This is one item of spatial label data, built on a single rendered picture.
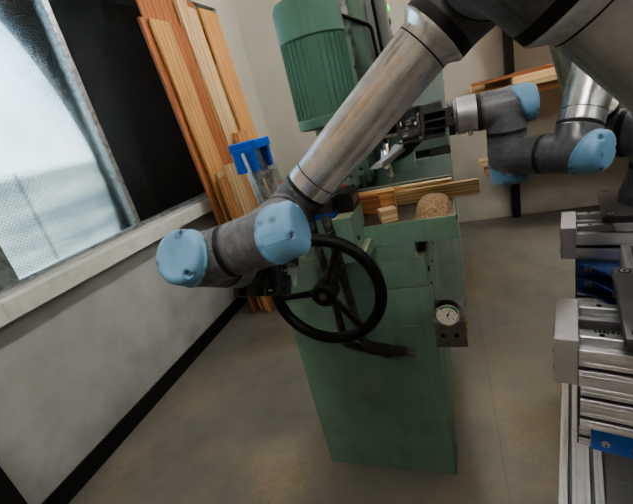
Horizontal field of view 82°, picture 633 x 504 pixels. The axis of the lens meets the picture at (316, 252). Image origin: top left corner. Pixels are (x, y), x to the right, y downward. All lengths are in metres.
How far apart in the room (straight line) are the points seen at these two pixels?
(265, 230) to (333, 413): 1.02
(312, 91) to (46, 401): 1.55
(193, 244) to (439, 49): 0.38
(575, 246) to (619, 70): 0.79
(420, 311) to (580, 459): 0.54
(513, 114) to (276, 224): 0.57
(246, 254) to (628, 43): 0.41
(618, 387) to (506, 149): 0.46
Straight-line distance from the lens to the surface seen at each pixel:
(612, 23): 0.42
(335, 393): 1.32
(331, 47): 1.05
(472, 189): 1.09
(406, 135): 0.84
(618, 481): 1.29
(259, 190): 1.90
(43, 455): 1.94
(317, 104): 1.03
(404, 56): 0.52
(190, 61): 2.80
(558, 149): 0.81
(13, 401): 1.83
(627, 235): 1.18
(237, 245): 0.46
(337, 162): 0.53
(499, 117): 0.86
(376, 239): 0.98
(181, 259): 0.49
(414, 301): 1.05
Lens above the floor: 1.20
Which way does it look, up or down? 20 degrees down
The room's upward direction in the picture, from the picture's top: 14 degrees counter-clockwise
